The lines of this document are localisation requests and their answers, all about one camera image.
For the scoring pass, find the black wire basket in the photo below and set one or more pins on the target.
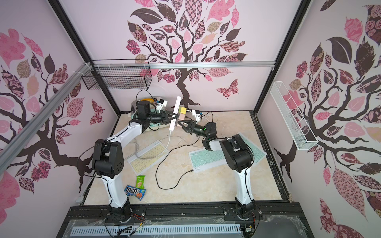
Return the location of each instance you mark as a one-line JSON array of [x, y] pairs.
[[118, 76]]

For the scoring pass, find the yellow charger adapter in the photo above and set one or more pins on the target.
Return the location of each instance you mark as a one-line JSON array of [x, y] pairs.
[[182, 110]]

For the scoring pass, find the green snack packet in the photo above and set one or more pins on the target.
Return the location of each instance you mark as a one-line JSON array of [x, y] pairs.
[[140, 181]]

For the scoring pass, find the green wireless keyboard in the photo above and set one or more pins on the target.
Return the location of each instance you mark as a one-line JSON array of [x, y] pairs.
[[202, 160]]

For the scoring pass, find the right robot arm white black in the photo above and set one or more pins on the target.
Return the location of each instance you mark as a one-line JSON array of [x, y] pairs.
[[238, 156]]

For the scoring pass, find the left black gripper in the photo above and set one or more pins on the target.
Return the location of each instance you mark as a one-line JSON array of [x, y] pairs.
[[163, 117]]

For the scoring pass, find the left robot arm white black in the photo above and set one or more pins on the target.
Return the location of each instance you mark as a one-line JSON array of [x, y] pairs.
[[108, 160]]

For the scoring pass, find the blue m&m's candy bag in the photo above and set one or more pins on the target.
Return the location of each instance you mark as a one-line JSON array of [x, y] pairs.
[[139, 193]]

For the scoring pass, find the white wire shelf basket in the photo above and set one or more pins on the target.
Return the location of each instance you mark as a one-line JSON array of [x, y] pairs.
[[293, 116]]

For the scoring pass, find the white power strip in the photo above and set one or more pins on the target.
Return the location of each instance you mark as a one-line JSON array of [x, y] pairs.
[[175, 114]]

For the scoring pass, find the yellow wireless keyboard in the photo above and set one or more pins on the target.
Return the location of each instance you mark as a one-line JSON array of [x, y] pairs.
[[147, 157]]

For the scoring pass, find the mint green toaster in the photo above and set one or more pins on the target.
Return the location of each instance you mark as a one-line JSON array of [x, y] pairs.
[[134, 110]]

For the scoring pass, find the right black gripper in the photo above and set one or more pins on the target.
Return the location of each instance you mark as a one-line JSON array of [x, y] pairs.
[[189, 127]]

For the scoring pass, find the white vented cable duct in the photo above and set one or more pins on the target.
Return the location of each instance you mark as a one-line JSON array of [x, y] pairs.
[[153, 230]]

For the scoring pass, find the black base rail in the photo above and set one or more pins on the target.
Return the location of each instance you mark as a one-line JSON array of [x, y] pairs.
[[155, 212]]

